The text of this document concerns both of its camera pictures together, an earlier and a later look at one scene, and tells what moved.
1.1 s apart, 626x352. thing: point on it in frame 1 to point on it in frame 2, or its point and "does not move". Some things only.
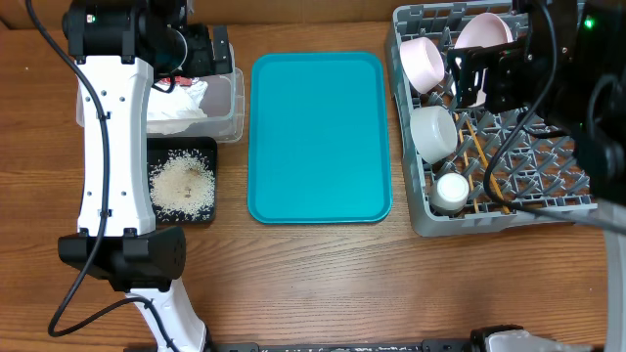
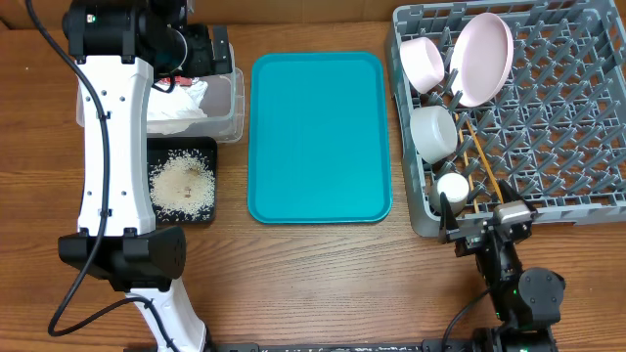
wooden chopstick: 486,164 does not move
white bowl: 433,133 does not move
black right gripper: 504,71 to 449,226
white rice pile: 183,187 does not move
